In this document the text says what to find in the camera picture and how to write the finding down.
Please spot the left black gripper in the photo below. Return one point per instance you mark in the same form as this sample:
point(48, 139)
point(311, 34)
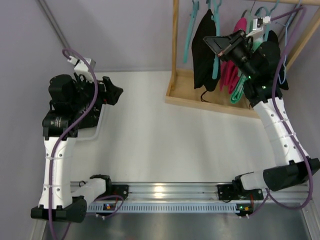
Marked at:
point(105, 90)

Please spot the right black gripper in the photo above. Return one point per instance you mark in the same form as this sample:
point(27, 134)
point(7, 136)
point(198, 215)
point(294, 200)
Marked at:
point(227, 47)

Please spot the black trousers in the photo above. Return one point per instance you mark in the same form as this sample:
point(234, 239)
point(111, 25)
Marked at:
point(275, 37)
point(202, 56)

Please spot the teal hanger with black trousers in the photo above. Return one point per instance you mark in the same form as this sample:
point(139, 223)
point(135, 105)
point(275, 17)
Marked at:
point(216, 19)

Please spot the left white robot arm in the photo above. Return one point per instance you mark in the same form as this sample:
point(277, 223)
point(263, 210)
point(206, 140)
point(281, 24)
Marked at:
point(70, 98)

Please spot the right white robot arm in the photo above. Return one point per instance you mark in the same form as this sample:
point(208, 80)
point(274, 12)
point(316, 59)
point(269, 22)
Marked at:
point(261, 66)

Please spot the pink trousers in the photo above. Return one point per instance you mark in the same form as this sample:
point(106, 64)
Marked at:
point(229, 72)

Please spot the grey-green hanger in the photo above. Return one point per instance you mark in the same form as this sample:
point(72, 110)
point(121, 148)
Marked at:
point(249, 20)

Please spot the empty teal hanger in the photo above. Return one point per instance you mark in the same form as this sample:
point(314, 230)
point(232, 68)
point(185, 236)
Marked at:
point(191, 24)

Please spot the teal hanger with green trousers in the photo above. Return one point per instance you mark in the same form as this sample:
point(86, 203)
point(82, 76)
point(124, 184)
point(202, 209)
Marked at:
point(268, 12)

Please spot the green patterned trousers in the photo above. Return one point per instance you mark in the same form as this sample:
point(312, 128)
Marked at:
point(237, 93)

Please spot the light blue hanger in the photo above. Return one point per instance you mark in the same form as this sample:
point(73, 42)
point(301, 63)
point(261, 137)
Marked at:
point(282, 61)

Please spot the black trousers on blue hanger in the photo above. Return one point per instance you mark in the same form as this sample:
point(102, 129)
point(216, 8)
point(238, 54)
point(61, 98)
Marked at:
point(275, 37)

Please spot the black white patterned garment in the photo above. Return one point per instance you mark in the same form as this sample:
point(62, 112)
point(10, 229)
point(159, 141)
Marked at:
point(91, 119)

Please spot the white plastic basket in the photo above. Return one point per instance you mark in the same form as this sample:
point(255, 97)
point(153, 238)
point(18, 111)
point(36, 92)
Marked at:
point(90, 134)

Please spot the wooden clothes rack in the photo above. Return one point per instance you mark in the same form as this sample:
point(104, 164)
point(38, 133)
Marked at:
point(180, 88)

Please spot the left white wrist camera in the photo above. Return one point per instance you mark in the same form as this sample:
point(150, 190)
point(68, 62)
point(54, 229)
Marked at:
point(81, 66)

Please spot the aluminium corner post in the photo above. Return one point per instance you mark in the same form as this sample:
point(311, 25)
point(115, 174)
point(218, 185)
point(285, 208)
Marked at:
point(45, 9)

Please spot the grey slotted cable duct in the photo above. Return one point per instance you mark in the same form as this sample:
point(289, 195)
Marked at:
point(169, 207)

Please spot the aluminium mounting rail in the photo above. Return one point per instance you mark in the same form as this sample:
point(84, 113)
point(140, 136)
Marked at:
point(188, 190)

